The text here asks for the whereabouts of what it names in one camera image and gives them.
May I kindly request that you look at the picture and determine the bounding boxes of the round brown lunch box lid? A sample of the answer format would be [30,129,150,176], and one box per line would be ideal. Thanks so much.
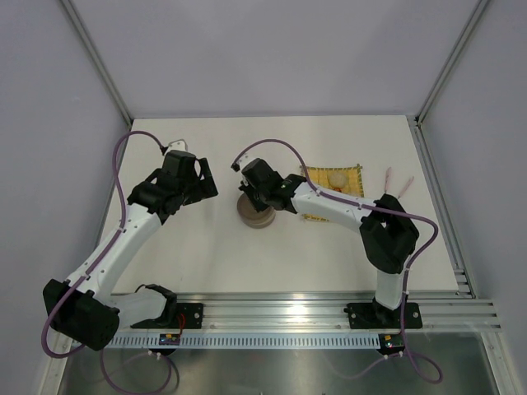
[236,194,274,217]

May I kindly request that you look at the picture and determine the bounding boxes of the round metal lunch box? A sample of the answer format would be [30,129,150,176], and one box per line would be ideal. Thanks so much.
[241,211,275,229]

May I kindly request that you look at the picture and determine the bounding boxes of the metal tongs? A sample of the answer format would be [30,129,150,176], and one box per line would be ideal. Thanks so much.
[382,166,415,199]

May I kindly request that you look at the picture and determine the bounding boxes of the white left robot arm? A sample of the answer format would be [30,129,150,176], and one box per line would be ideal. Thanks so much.
[43,150,218,351]

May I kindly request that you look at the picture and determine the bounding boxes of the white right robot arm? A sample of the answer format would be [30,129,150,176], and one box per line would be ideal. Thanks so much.
[240,171,419,328]

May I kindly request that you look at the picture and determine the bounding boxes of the white steamed bun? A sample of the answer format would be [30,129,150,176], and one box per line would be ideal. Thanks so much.
[328,172,348,190]

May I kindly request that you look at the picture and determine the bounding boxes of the yellow bamboo mat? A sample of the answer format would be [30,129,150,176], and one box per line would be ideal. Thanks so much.
[301,164,365,198]

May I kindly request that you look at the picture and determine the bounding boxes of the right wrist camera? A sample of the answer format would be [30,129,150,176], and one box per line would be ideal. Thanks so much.
[231,154,282,189]

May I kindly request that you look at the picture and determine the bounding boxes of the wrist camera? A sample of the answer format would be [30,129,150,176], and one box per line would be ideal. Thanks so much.
[161,139,197,178]
[231,154,282,189]

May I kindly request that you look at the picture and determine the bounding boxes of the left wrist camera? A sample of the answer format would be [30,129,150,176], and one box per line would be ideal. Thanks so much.
[161,139,197,178]

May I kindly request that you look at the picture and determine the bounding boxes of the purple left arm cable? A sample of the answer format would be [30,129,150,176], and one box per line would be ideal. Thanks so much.
[42,130,182,391]

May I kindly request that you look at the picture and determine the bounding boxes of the aluminium mounting rail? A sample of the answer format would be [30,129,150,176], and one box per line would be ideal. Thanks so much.
[178,292,501,332]

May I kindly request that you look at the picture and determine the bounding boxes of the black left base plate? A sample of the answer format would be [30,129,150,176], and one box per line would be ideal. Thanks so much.
[131,302,204,329]

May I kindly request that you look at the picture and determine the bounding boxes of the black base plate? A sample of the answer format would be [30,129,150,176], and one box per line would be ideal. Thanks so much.
[131,302,204,329]
[343,301,423,329]

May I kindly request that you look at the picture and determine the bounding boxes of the white slotted cable duct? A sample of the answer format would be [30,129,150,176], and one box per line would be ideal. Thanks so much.
[107,332,380,350]

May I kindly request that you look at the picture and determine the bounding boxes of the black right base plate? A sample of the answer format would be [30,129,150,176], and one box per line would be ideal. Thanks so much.
[343,301,423,329]

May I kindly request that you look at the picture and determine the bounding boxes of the left aluminium frame post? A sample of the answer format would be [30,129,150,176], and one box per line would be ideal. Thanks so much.
[58,0,133,129]

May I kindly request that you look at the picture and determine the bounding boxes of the aluminium frame post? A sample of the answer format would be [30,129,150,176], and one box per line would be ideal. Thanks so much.
[58,0,133,129]
[414,0,493,128]

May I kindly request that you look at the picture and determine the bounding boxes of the right aluminium frame post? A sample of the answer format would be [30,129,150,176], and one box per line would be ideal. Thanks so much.
[414,0,493,128]

